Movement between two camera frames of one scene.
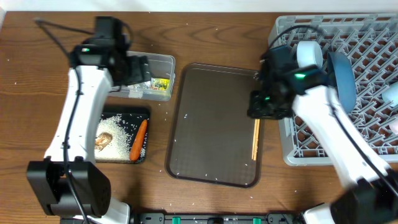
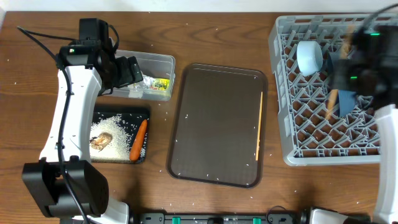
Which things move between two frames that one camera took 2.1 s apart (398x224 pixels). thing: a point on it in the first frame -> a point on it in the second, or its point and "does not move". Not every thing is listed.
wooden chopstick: x=254 y=141 -> x=344 y=51
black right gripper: x=255 y=111 -> x=342 y=81
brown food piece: x=102 y=140 does not move
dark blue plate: x=340 y=73 does not move
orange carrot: x=138 y=141 does not move
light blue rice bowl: x=309 y=53 does not move
